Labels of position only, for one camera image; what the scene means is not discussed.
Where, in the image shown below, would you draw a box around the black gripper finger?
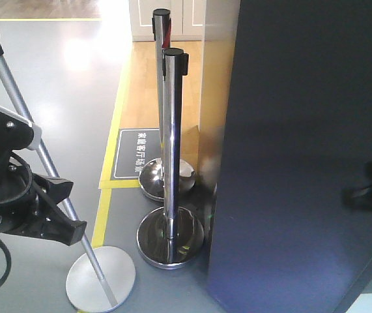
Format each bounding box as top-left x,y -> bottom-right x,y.
39,209 -> 87,246
34,174 -> 74,205

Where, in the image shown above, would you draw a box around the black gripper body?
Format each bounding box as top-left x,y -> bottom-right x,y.
0,153 -> 55,239

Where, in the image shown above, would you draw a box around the white fridge door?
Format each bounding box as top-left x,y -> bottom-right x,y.
207,1 -> 372,312

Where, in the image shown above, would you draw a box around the silver stand with round base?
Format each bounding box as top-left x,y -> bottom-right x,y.
0,43 -> 136,312

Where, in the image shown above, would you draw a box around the dark floor sign sticker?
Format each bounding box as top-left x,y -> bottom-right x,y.
111,128 -> 160,180

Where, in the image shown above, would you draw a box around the white cabinet doors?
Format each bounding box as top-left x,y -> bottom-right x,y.
129,0 -> 206,42

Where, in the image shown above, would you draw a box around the far chrome stanchion post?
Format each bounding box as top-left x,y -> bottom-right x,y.
138,8 -> 197,203

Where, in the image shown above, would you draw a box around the chrome stanchion post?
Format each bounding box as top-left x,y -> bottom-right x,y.
136,48 -> 205,270
138,8 -> 197,203

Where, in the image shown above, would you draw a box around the near chrome stanchion post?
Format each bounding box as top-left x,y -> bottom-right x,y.
136,48 -> 205,270

